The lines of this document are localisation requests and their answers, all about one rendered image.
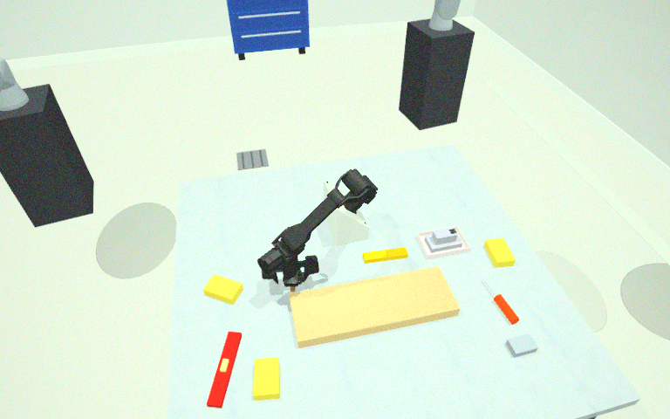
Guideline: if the red flat bar with small pale yellow window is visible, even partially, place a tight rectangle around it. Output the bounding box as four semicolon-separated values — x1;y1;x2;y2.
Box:
207;332;242;409

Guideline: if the tan flat rectangular panel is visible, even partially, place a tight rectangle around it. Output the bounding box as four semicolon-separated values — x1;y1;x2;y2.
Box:
289;266;461;349

